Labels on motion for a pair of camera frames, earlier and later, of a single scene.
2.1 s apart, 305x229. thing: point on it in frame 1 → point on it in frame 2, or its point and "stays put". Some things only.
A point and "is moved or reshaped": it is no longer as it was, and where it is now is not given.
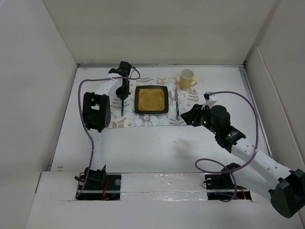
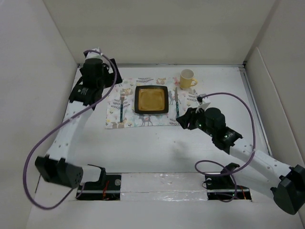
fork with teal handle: [122, 107] is moved or reshaped
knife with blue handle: [176, 95] stays put
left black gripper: [125, 94] → [110, 76]
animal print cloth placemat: [180, 99] stays put
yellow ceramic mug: [186, 78] stays put
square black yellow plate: [151, 99] stays put
